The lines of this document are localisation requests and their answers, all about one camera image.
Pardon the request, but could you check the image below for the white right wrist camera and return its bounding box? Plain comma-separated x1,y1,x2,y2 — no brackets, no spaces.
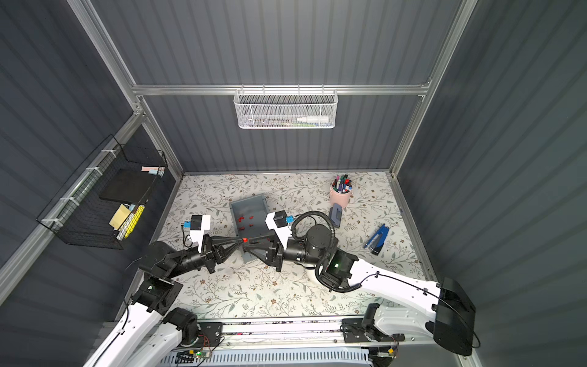
265,210,294,249

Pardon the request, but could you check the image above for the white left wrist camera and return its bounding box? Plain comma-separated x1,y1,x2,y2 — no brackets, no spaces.
183,215,211,252

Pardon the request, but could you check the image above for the yellow sticky note pad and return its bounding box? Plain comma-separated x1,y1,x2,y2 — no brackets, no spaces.
109,204,131,230

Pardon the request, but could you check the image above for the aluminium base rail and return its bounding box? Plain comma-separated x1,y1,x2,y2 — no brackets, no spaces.
137,313,464,352

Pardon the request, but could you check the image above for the white wire mesh basket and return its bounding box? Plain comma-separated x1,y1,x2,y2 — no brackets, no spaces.
233,89,339,130

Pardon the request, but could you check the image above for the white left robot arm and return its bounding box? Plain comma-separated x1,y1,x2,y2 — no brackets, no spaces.
86,235,248,366

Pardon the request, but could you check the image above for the white marker in basket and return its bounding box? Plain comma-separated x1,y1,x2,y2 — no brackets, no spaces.
296,116,330,125

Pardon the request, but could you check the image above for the black notebook in basket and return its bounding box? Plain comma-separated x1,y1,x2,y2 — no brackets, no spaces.
99,169,159,204

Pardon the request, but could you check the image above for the black wire wall basket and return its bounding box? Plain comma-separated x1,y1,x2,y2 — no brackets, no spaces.
37,139,168,250

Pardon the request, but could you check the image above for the grey hole punch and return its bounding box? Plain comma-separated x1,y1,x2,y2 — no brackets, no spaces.
329,203,343,229

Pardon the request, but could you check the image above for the grey plastic parts bin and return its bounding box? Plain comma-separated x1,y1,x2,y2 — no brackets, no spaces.
229,194,270,238

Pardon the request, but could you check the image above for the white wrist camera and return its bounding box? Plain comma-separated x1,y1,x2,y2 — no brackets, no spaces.
183,215,211,252
265,210,294,249

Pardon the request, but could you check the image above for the pink pen cup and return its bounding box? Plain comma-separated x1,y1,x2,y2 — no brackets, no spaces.
330,174,353,209

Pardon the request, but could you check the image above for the blue stapler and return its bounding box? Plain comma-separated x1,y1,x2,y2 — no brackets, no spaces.
364,224,390,255

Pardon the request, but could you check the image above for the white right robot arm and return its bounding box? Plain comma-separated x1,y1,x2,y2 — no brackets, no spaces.
243,210,482,356

